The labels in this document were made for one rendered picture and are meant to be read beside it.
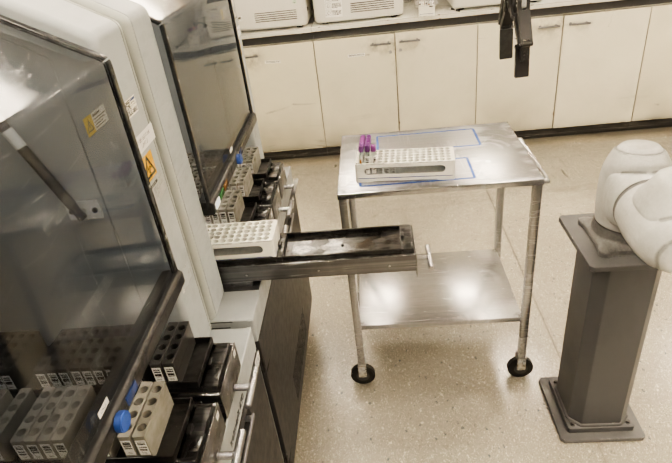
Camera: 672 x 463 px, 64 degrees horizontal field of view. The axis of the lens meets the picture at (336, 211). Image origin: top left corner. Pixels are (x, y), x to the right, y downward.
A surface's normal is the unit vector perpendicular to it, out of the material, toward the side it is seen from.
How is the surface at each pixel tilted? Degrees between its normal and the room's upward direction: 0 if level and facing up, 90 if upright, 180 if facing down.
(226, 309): 0
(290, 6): 90
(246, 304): 0
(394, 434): 0
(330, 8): 90
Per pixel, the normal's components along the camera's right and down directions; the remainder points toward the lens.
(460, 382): -0.11, -0.86
